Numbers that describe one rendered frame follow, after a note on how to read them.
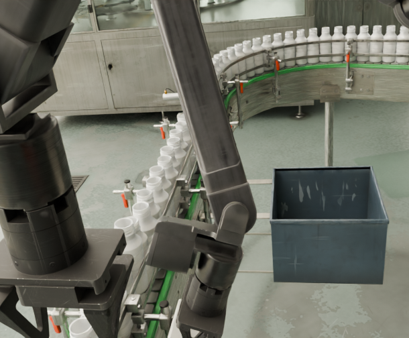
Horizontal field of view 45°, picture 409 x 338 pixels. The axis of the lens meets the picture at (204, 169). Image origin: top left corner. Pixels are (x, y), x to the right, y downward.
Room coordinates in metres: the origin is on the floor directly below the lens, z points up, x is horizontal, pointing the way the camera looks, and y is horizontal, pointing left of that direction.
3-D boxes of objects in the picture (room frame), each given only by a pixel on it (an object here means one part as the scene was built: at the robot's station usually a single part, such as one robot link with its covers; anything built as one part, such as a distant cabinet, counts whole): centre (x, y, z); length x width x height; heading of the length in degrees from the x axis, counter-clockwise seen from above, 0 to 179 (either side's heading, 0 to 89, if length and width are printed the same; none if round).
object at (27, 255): (0.32, 0.13, 1.51); 0.10 x 0.07 x 0.07; 78
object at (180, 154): (1.26, 0.08, 1.08); 0.06 x 0.06 x 0.17
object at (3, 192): (0.32, 0.13, 1.57); 0.07 x 0.06 x 0.07; 78
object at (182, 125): (1.37, 0.05, 1.08); 0.06 x 0.06 x 0.17
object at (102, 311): (0.31, 0.11, 1.44); 0.07 x 0.07 x 0.09; 78
